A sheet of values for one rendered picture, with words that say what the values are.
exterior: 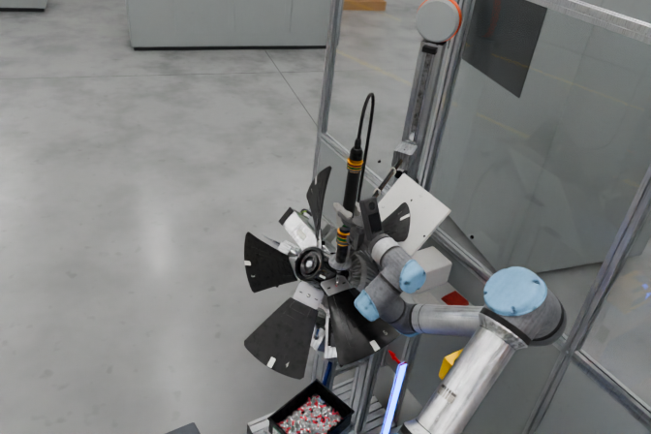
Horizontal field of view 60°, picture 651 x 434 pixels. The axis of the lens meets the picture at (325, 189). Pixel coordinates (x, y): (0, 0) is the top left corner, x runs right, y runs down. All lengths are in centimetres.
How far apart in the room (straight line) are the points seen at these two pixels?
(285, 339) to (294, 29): 584
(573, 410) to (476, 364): 109
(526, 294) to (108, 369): 239
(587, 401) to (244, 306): 196
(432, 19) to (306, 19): 537
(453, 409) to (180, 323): 232
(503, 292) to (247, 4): 622
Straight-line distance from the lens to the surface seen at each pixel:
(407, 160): 216
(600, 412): 221
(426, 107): 218
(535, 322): 124
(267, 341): 190
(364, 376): 255
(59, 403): 311
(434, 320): 148
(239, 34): 723
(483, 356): 122
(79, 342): 334
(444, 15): 207
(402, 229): 171
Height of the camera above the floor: 239
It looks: 32 degrees down
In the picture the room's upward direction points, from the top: 7 degrees clockwise
